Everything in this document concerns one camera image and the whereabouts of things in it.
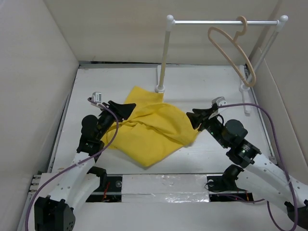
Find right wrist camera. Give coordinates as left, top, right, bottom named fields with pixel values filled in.
left=212, top=96, right=227, bottom=106

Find white clothes rack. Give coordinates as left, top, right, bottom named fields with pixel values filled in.
left=155, top=15, right=289, bottom=104

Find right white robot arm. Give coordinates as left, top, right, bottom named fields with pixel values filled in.
left=186, top=104, right=308, bottom=230

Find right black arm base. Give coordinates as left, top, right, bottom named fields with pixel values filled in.
left=205, top=165, right=254, bottom=202

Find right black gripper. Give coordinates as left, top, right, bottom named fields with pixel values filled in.
left=186, top=107, right=229, bottom=148

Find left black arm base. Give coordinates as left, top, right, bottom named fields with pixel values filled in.
left=86, top=167, right=123, bottom=203

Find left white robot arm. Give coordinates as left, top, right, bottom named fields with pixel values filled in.
left=34, top=98, right=136, bottom=231

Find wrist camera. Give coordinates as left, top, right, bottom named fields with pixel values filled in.
left=88, top=91, right=102, bottom=106
left=212, top=96, right=227, bottom=106

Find yellow trousers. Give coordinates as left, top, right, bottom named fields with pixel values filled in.
left=101, top=86, right=198, bottom=167

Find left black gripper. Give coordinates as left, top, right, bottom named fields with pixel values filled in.
left=96, top=101, right=135, bottom=140

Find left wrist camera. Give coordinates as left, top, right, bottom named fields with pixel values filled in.
left=88, top=91, right=102, bottom=106

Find wooden clothes hanger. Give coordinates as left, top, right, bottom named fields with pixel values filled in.
left=207, top=15, right=257, bottom=87

